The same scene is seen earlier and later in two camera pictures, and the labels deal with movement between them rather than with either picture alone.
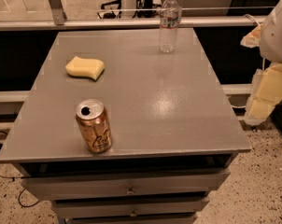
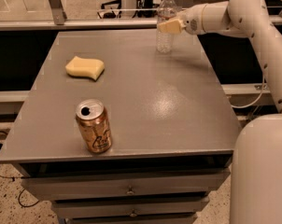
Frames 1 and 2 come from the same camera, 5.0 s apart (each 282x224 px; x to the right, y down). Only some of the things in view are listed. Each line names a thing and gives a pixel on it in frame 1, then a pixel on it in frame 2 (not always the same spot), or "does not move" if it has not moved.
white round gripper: [277, 37] to [192, 22]
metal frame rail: [59, 21] does not move
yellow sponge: [85, 67] does not move
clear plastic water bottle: [169, 21] does not move
